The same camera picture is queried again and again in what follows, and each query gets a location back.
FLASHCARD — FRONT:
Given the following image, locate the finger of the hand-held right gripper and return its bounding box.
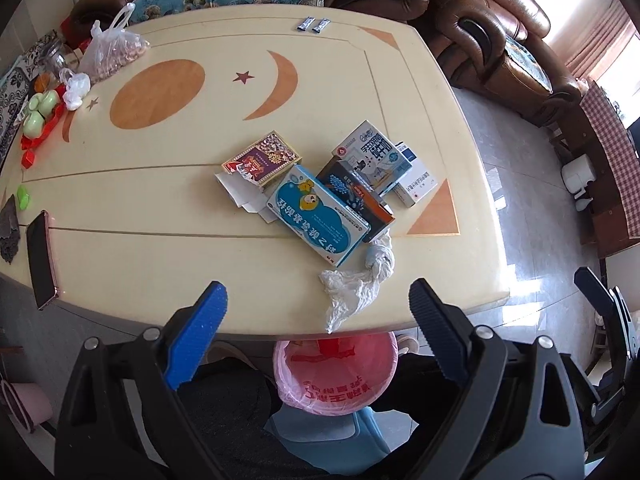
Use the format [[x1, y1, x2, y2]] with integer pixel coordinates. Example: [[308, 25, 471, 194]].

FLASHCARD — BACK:
[[573, 266, 618, 361], [610, 287, 640, 356]]

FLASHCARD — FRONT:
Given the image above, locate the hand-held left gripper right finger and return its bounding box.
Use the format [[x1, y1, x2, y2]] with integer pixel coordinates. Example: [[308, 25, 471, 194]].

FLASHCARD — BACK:
[[400, 278, 586, 480]]

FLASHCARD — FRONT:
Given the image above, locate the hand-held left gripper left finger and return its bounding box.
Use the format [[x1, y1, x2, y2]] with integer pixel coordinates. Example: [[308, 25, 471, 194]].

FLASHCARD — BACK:
[[54, 281, 231, 480]]

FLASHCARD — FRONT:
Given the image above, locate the pink-lined trash bin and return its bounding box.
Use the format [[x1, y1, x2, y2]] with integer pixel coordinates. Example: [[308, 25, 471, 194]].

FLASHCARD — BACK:
[[272, 331, 401, 416]]

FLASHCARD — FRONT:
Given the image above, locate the white blue-striped medicine box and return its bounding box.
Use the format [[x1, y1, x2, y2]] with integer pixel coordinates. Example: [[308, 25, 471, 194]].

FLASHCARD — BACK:
[[392, 141, 438, 208]]

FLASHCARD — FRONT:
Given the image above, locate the white paper leaflet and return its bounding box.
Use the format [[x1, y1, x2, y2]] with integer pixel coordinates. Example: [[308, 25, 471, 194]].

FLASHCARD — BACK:
[[215, 172, 281, 223]]

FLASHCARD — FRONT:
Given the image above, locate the dark orange-edged medicine box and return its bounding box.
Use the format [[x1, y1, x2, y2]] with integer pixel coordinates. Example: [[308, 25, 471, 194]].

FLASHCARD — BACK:
[[316, 157, 396, 243]]

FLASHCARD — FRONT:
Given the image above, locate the blue cartoon medicine box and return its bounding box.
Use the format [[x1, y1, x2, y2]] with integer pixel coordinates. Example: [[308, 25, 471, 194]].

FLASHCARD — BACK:
[[265, 164, 372, 267]]

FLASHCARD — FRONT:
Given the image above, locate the red brown patterned box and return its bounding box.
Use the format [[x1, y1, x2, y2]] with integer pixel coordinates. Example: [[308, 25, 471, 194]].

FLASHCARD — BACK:
[[221, 130, 302, 189]]

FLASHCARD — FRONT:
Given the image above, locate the white blue cartoon carton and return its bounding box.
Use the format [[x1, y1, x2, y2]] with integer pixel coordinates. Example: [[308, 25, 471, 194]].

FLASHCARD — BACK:
[[331, 120, 413, 196]]

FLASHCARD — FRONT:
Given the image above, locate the person's right leg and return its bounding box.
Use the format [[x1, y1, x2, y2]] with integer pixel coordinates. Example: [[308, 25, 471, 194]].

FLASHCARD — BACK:
[[360, 352, 466, 480]]

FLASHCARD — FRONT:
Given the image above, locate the person's leg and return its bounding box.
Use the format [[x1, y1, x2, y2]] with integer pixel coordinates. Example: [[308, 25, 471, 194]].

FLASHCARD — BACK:
[[175, 340, 301, 480], [360, 352, 466, 480]]

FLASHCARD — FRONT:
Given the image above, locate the person's left leg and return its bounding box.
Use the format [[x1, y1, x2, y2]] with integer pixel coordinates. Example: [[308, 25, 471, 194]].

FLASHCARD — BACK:
[[175, 340, 301, 480]]

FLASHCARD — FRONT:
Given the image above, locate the white appliance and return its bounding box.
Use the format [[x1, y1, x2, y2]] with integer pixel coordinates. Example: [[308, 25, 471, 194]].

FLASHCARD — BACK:
[[560, 155, 598, 193]]

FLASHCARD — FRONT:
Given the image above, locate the light blue plastic stool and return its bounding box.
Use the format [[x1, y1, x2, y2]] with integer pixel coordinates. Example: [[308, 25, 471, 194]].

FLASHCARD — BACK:
[[262, 405, 391, 461]]

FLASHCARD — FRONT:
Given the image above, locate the red checkered tablecloth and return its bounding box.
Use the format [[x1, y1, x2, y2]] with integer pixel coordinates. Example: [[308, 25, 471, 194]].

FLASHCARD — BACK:
[[580, 77, 640, 241]]

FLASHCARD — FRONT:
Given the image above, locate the pink plastic basin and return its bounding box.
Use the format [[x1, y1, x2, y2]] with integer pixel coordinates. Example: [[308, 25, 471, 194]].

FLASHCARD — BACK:
[[0, 380, 53, 433]]

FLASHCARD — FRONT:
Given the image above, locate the dark cloth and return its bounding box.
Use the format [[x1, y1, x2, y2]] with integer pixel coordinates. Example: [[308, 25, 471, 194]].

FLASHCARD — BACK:
[[0, 194, 22, 264]]

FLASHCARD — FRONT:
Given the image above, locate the blue floral seat cover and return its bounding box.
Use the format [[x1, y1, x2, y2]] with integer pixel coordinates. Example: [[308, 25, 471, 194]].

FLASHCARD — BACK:
[[502, 35, 556, 93]]

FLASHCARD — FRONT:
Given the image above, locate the red curtain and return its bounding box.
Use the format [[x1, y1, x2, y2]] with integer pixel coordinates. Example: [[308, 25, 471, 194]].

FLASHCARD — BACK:
[[565, 10, 640, 81]]

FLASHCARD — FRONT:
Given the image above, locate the red plastic tray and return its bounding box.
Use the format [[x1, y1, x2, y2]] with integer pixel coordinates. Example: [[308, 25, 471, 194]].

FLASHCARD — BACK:
[[20, 85, 68, 150]]

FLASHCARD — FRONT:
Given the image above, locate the small white plastic bag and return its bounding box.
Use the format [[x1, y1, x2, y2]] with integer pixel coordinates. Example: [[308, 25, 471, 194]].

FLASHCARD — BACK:
[[59, 67, 92, 110]]

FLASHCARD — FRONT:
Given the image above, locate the brown leather armchair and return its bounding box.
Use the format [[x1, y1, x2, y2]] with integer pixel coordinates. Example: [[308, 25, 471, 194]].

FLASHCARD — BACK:
[[410, 0, 588, 128]]

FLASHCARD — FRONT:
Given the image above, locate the clear bag of peanuts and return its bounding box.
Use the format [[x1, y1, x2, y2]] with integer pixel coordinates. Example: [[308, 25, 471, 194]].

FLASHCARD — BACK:
[[79, 2, 151, 85]]

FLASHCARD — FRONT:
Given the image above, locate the black white patterned cloth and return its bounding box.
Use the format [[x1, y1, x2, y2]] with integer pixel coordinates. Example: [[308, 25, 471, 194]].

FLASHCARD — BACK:
[[0, 30, 58, 161]]

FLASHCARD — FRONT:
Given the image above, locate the glass jar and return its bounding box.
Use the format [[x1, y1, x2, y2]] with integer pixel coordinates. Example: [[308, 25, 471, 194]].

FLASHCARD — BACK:
[[36, 39, 81, 78]]

